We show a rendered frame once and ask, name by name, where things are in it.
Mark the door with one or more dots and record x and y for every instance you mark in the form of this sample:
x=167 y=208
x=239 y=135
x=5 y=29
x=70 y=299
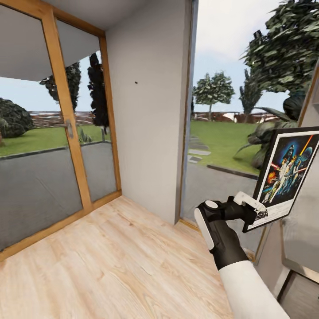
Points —
x=58 y=146

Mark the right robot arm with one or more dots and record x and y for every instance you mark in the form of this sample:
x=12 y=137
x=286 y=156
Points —
x=248 y=296

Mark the fixed window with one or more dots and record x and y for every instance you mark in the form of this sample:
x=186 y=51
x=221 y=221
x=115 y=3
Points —
x=251 y=67

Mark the dishwasher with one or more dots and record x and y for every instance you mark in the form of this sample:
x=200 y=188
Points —
x=299 y=296

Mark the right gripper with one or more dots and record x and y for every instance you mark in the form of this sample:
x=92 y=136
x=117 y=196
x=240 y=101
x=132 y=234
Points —
x=246 y=213

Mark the poster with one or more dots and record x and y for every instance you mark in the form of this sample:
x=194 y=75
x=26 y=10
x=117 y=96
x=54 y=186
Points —
x=288 y=159

